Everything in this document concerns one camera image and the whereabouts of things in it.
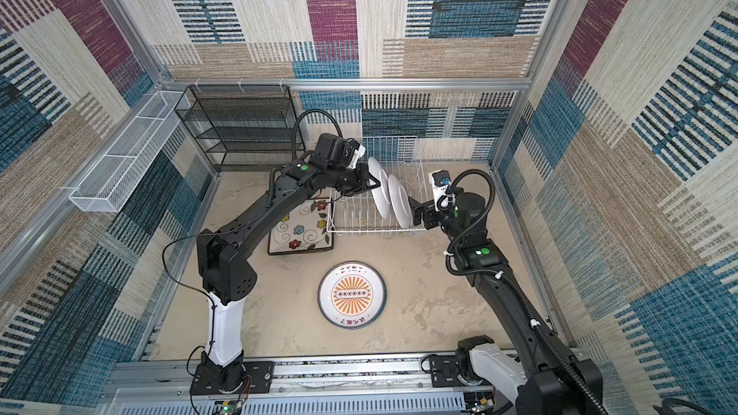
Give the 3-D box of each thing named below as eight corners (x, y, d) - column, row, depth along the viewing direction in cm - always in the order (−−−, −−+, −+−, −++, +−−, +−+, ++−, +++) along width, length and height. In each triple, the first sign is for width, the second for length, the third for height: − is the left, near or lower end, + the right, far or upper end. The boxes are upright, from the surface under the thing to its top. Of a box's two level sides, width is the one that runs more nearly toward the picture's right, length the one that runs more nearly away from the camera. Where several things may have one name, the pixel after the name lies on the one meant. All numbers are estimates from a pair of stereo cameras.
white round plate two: (315, 328, 82) (313, 325, 81) (322, 264, 95) (321, 261, 93) (387, 327, 82) (387, 325, 80) (385, 263, 95) (385, 260, 93)
